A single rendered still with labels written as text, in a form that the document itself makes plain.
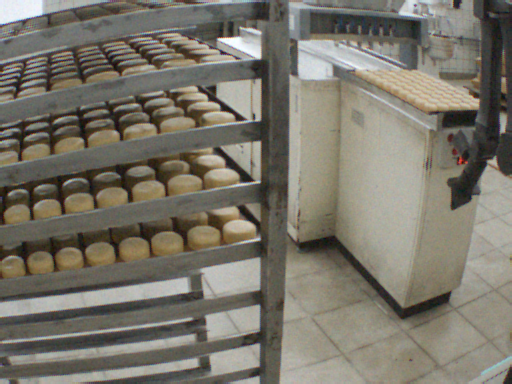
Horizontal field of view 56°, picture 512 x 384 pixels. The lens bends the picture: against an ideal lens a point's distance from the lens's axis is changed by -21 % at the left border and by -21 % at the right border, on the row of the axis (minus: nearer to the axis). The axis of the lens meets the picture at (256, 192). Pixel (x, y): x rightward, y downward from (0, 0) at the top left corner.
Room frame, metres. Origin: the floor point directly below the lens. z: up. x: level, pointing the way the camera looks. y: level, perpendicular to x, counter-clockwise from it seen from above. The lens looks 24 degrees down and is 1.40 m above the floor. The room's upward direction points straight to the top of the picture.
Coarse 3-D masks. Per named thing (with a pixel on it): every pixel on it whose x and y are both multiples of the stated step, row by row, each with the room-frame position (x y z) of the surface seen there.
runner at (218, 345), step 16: (240, 336) 0.75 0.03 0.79; (256, 336) 0.76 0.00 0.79; (144, 352) 0.68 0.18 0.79; (160, 352) 0.69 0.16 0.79; (176, 352) 0.70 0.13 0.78; (192, 352) 0.72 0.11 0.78; (208, 352) 0.73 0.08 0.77; (0, 368) 0.57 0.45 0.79; (16, 368) 0.59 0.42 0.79; (32, 368) 0.60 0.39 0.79; (48, 368) 0.61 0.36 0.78; (64, 368) 0.62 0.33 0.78; (80, 368) 0.63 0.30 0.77; (96, 368) 0.65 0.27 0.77; (112, 368) 0.66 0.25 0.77
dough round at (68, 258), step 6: (60, 252) 0.70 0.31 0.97; (66, 252) 0.71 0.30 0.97; (72, 252) 0.71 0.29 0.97; (78, 252) 0.71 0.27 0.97; (60, 258) 0.69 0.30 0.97; (66, 258) 0.69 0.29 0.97; (72, 258) 0.69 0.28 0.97; (78, 258) 0.69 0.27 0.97; (60, 264) 0.68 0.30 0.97; (66, 264) 0.68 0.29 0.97; (72, 264) 0.68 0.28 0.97; (78, 264) 0.69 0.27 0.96
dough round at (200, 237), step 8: (192, 232) 0.79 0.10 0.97; (200, 232) 0.79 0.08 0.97; (208, 232) 0.79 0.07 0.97; (216, 232) 0.79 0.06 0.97; (192, 240) 0.77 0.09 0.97; (200, 240) 0.77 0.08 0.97; (208, 240) 0.77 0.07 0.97; (216, 240) 0.77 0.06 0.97; (192, 248) 0.77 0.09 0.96; (200, 248) 0.76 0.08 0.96
